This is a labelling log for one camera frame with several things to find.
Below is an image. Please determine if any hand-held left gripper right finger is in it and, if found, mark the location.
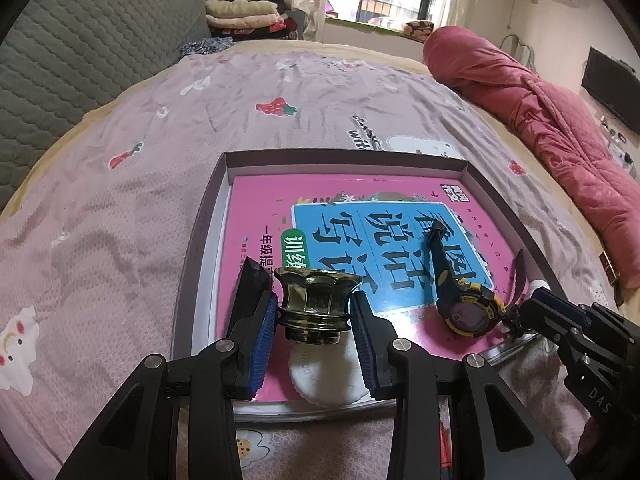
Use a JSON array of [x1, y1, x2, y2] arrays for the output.
[[349, 291, 576, 480]]

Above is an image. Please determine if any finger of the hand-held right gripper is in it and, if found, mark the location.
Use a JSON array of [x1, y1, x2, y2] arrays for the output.
[[516, 309, 572, 357], [531, 289, 595, 324]]

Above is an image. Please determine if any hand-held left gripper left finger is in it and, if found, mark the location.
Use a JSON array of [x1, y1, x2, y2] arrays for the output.
[[55, 292, 280, 480]]

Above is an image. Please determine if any gold ornate cap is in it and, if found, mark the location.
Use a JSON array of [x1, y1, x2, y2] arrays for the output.
[[272, 267, 363, 346]]

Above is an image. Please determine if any yellow and black wristwatch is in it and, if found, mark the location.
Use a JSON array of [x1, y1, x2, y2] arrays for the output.
[[420, 215, 528, 338]]

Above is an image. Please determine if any shallow purple cardboard box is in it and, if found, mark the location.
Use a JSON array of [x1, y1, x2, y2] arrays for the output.
[[170, 149, 553, 423]]

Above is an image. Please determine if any white round pad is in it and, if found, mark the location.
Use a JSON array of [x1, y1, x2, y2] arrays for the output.
[[287, 342, 368, 408]]

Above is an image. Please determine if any small brown box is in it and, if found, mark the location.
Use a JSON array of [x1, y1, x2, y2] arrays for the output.
[[599, 250, 618, 283]]

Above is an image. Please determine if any white bottle with red label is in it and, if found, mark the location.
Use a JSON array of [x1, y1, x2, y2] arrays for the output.
[[438, 397, 455, 463]]

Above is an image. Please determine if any pink and blue book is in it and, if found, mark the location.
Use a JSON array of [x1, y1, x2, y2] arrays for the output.
[[215, 175, 531, 403]]

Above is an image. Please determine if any red quilt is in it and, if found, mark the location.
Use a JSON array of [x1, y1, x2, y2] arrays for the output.
[[422, 25, 640, 281]]

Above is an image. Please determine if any black flat television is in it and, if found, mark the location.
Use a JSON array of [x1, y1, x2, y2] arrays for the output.
[[580, 46, 640, 136]]

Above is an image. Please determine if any pink printed bedsheet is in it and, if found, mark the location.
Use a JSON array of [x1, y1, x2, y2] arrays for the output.
[[0, 40, 640, 480]]

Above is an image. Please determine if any white metal rack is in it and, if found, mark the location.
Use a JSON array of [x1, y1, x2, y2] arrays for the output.
[[500, 34, 538, 68]]

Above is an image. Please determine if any beige bed sheet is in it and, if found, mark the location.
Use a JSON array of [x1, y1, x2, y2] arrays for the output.
[[0, 39, 640, 281]]

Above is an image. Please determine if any dark floral cloth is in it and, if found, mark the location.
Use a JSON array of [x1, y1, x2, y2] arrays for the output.
[[180, 36, 236, 58]]

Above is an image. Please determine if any patterned cloth on windowsill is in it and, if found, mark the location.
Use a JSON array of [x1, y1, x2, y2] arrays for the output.
[[367, 16, 436, 43]]

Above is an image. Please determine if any folded pink cloth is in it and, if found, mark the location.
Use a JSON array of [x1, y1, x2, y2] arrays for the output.
[[207, 14, 287, 31]]

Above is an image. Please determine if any folded cream blanket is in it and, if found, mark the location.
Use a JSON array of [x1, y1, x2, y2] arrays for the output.
[[205, 0, 281, 18]]

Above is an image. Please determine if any grey quilted headboard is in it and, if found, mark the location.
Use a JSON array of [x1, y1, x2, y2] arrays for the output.
[[0, 0, 213, 211]]

